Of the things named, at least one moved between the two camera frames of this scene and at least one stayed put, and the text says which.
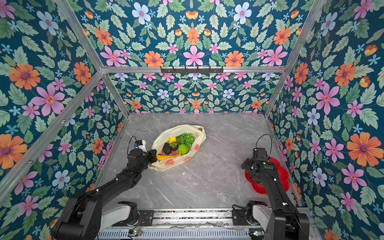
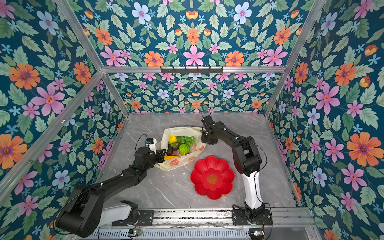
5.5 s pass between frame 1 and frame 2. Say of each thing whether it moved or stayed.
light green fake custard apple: stayed
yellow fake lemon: stayed
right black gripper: moved
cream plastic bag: moved
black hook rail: stayed
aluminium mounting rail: stayed
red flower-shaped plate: moved
